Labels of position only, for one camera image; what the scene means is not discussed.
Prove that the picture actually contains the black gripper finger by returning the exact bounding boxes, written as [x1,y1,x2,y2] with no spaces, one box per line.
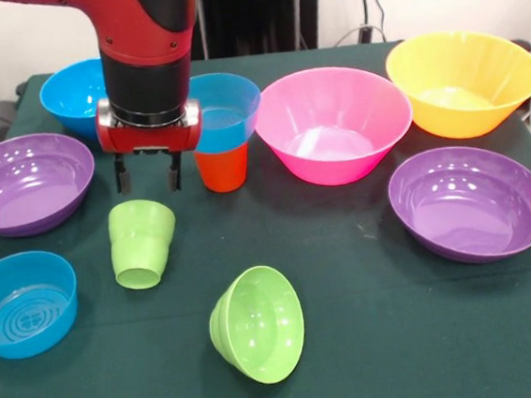
[111,151,134,197]
[162,150,185,194]

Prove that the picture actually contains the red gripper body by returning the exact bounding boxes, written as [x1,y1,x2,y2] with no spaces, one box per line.
[92,89,206,161]

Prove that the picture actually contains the orange cup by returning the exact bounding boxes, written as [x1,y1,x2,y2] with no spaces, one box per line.
[193,140,255,196]

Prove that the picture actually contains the green cup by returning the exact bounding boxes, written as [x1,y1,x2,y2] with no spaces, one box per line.
[105,196,184,293]

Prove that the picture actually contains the blue bowl with ringed bottom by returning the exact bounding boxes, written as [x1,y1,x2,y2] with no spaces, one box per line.
[0,246,84,361]
[186,68,267,156]

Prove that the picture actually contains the deep smooth blue bowl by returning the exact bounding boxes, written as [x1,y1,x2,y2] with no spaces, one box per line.
[36,56,113,147]

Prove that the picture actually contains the pink bowl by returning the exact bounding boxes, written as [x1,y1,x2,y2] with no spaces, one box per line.
[248,59,420,194]

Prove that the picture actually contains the small green bowl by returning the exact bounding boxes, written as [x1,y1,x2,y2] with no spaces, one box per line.
[203,261,311,391]

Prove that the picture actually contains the purple bowl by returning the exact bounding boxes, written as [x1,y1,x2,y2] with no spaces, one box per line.
[383,138,531,272]
[0,127,102,240]

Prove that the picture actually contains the dark green tablecloth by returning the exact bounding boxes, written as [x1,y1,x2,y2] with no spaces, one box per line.
[0,26,531,398]

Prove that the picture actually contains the yellow-orange bowl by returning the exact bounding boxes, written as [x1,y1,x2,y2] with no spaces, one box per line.
[382,22,531,146]

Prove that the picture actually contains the black plug with grey cable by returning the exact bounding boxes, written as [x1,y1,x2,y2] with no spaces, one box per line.
[332,22,386,48]

